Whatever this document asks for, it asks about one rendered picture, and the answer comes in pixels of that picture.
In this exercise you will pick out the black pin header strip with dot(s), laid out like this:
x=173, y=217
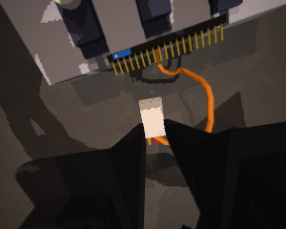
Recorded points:
x=177, y=35

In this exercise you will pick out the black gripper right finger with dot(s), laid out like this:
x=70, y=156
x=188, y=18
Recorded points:
x=210, y=162

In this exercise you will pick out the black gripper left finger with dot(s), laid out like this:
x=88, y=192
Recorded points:
x=119, y=170

